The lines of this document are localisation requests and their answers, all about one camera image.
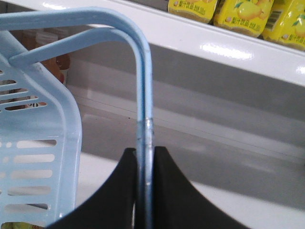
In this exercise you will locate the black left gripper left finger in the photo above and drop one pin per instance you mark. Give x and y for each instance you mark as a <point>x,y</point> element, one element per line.
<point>111,206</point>

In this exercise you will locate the light blue plastic shopping basket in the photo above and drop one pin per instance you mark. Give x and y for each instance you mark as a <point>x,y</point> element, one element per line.
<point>40,123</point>

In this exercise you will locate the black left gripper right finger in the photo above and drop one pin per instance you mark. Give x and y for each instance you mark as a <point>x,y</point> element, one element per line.
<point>177,204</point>

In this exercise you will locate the white store shelf unit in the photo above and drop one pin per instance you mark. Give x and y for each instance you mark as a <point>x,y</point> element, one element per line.
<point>229,108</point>

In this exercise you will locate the yellow pear drink bottle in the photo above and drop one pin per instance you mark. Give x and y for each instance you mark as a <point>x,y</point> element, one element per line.
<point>198,10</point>
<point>247,17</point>

